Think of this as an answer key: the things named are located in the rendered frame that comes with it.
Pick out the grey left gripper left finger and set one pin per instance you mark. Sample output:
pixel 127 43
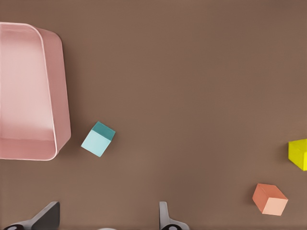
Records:
pixel 46 216

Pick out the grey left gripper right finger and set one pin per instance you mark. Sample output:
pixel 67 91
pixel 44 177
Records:
pixel 165 219

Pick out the light blue cube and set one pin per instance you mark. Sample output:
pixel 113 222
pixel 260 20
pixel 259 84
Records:
pixel 97 141

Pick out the orange cube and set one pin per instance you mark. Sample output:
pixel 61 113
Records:
pixel 268 198

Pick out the pink rectangular bin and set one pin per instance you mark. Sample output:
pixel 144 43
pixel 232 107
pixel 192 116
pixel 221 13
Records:
pixel 28 95

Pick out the yellow cube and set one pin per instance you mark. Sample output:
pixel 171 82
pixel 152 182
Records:
pixel 298 153

